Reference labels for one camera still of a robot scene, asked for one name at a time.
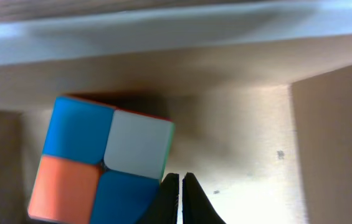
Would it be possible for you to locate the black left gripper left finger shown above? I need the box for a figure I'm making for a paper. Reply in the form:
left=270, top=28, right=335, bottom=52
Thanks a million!
left=136, top=173, right=179, bottom=224

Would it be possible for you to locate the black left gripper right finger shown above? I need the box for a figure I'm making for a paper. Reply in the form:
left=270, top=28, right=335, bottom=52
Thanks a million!
left=182, top=172, right=226, bottom=224

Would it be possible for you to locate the colourful puzzle cube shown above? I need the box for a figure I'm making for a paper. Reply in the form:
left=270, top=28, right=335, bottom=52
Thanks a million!
left=27, top=94, right=174, bottom=223

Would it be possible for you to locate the white cardboard box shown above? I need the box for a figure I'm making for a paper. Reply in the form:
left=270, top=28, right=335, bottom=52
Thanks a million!
left=0, top=1, right=352, bottom=223

